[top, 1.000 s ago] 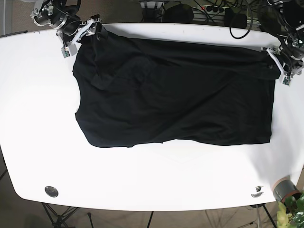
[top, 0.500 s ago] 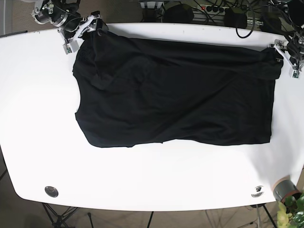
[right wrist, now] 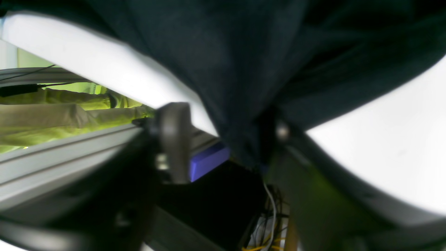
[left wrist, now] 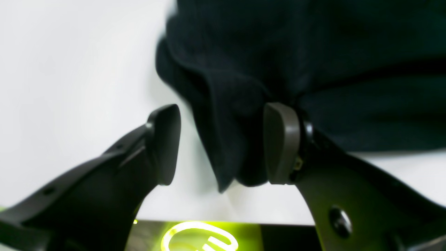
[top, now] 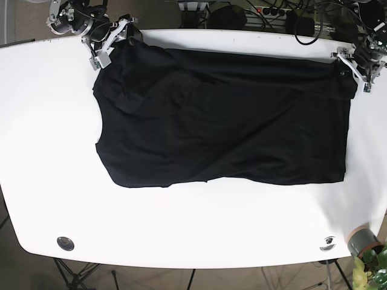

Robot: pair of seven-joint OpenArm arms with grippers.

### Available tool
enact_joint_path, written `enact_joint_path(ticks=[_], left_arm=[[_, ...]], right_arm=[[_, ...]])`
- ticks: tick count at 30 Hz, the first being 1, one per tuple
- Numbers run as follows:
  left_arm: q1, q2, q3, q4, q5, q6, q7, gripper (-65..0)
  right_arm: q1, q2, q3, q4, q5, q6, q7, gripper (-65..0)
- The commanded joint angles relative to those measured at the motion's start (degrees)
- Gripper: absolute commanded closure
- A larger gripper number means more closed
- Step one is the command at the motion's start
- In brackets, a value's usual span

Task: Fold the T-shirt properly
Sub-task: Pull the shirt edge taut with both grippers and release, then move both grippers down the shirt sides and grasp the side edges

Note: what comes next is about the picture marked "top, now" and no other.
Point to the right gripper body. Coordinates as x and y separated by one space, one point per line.
100 39

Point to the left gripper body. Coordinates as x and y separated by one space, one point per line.
366 61

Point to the black T-shirt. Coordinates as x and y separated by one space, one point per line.
171 116

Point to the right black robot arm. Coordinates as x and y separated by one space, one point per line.
92 23

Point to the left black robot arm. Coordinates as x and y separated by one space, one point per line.
361 24

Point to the grey plant pot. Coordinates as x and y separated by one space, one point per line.
362 239

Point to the right metal table grommet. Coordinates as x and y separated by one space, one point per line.
328 244

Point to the metal table grommet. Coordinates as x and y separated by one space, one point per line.
65 243
328 244

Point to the left metal table grommet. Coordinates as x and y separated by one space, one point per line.
65 243

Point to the green plant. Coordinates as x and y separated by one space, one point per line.
370 271

